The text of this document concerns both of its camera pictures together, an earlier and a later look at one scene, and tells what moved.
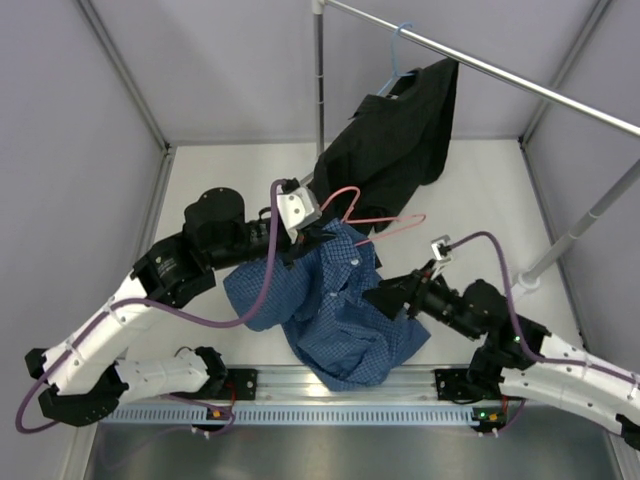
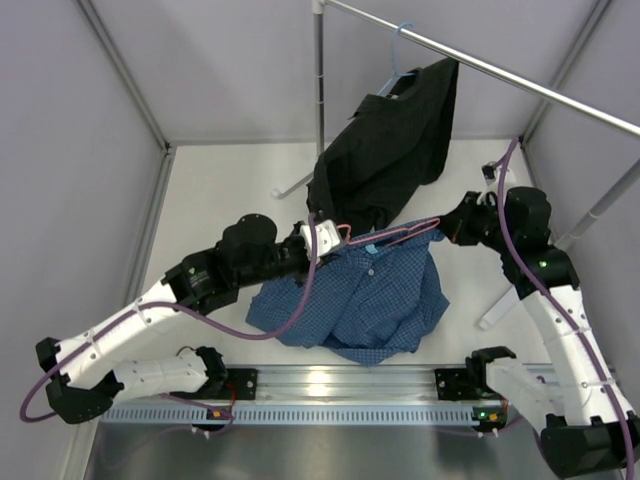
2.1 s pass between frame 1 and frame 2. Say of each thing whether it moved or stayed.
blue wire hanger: stayed
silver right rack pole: stayed
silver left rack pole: stayed
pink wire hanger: moved
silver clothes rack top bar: stayed
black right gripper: moved
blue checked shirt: moved
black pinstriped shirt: stayed
